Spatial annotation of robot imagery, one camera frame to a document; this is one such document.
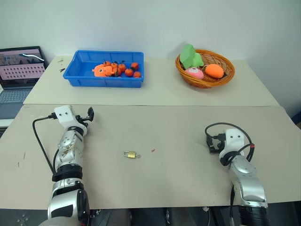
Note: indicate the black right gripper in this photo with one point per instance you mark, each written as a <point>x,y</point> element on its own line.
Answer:
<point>219,142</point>

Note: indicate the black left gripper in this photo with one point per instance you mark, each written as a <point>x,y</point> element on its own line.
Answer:
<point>81,119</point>

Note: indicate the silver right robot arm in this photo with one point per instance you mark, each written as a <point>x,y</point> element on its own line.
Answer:
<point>247,179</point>

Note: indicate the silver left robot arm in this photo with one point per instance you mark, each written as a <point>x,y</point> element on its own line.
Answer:
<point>70,155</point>

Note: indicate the blue plastic bin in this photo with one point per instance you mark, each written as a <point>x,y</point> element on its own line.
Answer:
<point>80,77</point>

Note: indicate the orange plush fish toy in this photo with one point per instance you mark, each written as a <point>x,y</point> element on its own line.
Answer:
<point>103,70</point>

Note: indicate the small dark leaf scrap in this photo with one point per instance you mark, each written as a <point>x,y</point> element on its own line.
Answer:
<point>61,70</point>

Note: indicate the small orange tangerine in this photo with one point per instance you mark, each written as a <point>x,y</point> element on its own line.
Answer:
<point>137,74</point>
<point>121,67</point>
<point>114,65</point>
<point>134,65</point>
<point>128,72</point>
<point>107,63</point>

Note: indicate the small brass padlock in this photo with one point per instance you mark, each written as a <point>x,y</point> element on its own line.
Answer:
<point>130,155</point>

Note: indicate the brown wicker basket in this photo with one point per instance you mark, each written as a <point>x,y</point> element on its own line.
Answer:
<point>225,77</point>

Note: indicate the pink round plush toy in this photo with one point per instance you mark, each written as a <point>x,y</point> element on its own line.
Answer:
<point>194,73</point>

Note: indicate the orange round plush toy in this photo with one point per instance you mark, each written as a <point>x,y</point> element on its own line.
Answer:
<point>214,70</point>

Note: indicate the grey open laptop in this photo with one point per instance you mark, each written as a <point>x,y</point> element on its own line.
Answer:
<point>18,70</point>

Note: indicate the blue object at edge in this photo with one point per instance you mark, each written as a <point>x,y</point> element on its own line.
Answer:
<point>296,118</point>

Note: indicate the green plush toy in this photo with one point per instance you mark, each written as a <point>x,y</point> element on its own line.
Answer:
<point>188,56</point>

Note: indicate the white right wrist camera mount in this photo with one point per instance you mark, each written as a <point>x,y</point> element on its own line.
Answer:
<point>234,141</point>

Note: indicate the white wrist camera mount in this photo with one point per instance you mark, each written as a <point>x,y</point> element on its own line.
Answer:
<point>234,141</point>
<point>65,116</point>

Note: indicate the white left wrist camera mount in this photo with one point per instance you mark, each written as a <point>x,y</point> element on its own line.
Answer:
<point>65,116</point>

